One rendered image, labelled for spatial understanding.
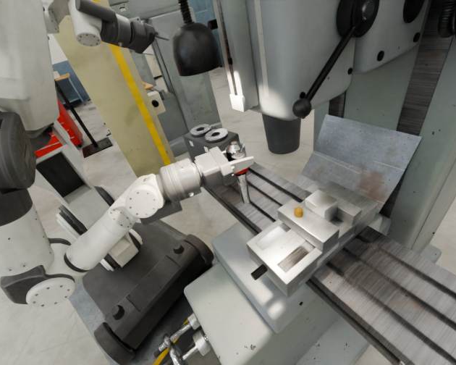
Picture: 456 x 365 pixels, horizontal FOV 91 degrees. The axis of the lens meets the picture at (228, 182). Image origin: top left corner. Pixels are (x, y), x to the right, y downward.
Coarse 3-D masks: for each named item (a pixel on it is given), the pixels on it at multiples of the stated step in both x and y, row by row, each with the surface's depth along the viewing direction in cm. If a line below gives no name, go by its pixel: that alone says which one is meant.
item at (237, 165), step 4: (248, 156) 52; (252, 156) 52; (236, 160) 52; (240, 160) 51; (244, 160) 52; (248, 160) 52; (252, 160) 52; (232, 164) 51; (236, 164) 51; (240, 164) 52; (244, 164) 52; (248, 164) 53; (252, 164) 53; (232, 168) 51; (236, 168) 52; (240, 168) 52; (244, 168) 53; (236, 172) 53
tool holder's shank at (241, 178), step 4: (244, 172) 57; (236, 176) 57; (240, 176) 56; (244, 176) 56; (240, 180) 57; (244, 180) 57; (240, 184) 58; (244, 184) 58; (240, 188) 59; (244, 188) 59; (240, 192) 60; (244, 192) 60; (248, 192) 61; (244, 196) 61; (248, 196) 61; (244, 200) 62; (248, 200) 62
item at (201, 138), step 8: (200, 128) 94; (208, 128) 91; (216, 128) 92; (184, 136) 93; (192, 136) 91; (200, 136) 89; (208, 136) 85; (216, 136) 84; (224, 136) 83; (232, 136) 84; (192, 144) 91; (200, 144) 86; (208, 144) 83; (216, 144) 82; (224, 144) 82; (192, 152) 96; (200, 152) 90; (192, 160) 101
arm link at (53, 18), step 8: (48, 0) 61; (56, 0) 62; (64, 0) 62; (48, 8) 61; (56, 8) 63; (64, 8) 65; (48, 16) 61; (56, 16) 65; (64, 16) 67; (48, 24) 62; (56, 24) 65; (48, 32) 64; (56, 32) 64
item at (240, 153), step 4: (244, 148) 52; (228, 152) 52; (232, 152) 51; (236, 152) 51; (240, 152) 51; (244, 152) 52; (228, 156) 53; (232, 156) 52; (236, 156) 51; (240, 156) 52; (244, 156) 52; (228, 160) 54; (232, 160) 52
